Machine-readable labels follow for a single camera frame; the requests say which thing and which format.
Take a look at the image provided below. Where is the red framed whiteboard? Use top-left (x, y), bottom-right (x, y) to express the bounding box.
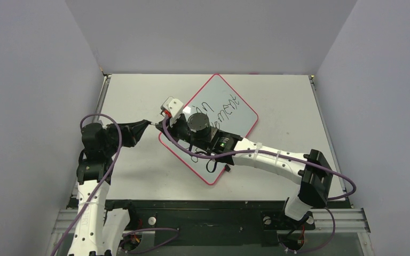
top-left (159, 74), bottom-right (258, 185)

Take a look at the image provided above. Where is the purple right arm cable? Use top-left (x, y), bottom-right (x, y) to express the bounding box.
top-left (162, 116), bottom-right (357, 254)

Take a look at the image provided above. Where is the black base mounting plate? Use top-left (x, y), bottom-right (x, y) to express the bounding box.
top-left (67, 198), bottom-right (351, 248)

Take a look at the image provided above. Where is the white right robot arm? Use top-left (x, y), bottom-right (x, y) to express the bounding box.
top-left (155, 114), bottom-right (333, 228)

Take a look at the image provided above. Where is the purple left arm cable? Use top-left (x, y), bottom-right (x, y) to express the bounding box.
top-left (49, 113), bottom-right (180, 256)

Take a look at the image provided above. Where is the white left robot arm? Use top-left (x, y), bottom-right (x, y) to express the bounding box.
top-left (68, 120), bottom-right (151, 255)

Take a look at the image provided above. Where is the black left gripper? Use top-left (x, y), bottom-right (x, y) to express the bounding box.
top-left (103, 121), bottom-right (148, 156)

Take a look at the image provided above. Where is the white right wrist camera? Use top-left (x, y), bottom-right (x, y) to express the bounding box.
top-left (160, 96), bottom-right (184, 127)

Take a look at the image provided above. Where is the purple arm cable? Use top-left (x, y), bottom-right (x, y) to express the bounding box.
top-left (49, 113), bottom-right (180, 256)
top-left (162, 116), bottom-right (357, 254)

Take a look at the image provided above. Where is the aluminium frame rail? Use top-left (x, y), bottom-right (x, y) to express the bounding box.
top-left (52, 209), bottom-right (371, 234)

